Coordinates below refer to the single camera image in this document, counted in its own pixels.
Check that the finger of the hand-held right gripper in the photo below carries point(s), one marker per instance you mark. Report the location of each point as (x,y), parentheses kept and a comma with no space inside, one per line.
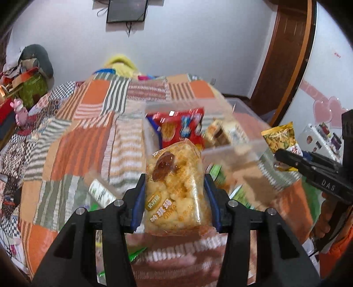
(313,157)
(297,162)

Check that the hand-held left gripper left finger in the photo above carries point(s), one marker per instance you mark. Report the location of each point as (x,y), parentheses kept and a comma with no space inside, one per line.
(139,198)

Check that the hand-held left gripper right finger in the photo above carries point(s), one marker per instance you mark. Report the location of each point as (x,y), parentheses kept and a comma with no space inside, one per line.
(210,198)

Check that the yellow snack packet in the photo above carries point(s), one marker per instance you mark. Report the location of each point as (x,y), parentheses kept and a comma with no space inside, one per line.
(280,138)

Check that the puffed rice cake packet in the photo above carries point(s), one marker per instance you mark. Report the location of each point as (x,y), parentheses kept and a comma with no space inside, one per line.
(173,193)

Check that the clear plastic storage bin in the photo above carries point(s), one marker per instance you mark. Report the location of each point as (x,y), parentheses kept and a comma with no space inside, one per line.
(234,154)

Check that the person's right hand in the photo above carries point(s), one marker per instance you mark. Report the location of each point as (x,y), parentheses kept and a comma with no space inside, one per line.
(323,218)

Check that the green snack packet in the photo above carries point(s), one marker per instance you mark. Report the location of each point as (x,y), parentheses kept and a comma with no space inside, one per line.
(241,197)
(219,175)
(136,253)

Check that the small white snack packet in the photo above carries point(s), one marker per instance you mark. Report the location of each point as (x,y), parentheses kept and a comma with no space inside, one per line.
(102,192)

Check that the brown and white snack packet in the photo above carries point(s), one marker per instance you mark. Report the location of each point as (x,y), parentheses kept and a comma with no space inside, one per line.
(220,131)

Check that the red snack packet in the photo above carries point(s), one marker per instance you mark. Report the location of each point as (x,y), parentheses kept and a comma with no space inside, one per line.
(179,127)

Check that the striped patchwork blanket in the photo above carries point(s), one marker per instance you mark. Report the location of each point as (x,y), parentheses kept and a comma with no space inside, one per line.
(82,143)

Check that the brown wooden door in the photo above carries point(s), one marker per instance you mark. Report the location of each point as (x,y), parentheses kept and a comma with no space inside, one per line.
(286,55)

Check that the yellow cloth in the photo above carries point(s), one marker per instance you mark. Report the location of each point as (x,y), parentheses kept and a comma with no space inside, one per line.
(121,64)

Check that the pink plush toy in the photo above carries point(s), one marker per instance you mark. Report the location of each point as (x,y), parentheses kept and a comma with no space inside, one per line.
(19,111)

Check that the grey bag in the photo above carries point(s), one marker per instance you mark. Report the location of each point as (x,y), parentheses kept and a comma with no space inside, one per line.
(38,56)

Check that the pink heart wall stickers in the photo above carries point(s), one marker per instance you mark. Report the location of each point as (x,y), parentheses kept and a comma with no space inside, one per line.
(322,110)

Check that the wall-mounted black screen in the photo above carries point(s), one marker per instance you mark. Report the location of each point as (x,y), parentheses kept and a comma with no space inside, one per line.
(126,9)

